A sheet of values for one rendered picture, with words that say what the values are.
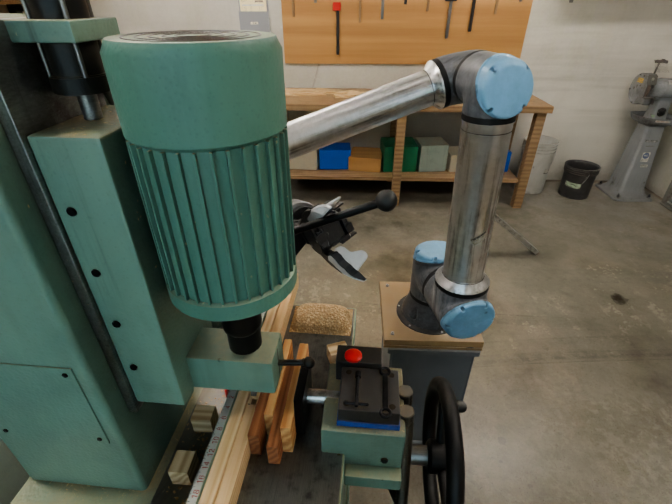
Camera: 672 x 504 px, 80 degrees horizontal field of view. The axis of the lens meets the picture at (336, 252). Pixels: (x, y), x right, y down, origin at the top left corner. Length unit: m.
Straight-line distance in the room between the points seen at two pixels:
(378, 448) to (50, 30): 0.68
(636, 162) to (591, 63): 0.93
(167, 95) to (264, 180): 0.12
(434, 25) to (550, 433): 3.06
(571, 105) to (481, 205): 3.37
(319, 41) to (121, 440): 3.44
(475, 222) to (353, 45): 2.93
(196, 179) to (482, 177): 0.71
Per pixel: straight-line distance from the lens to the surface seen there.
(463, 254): 1.08
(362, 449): 0.72
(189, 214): 0.44
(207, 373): 0.69
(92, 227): 0.53
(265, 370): 0.65
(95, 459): 0.84
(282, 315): 0.91
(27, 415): 0.80
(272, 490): 0.72
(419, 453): 0.84
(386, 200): 0.62
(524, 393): 2.13
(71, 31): 0.49
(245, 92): 0.41
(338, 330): 0.91
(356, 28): 3.79
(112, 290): 0.58
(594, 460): 2.04
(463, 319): 1.16
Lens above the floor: 1.54
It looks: 33 degrees down
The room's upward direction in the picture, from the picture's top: straight up
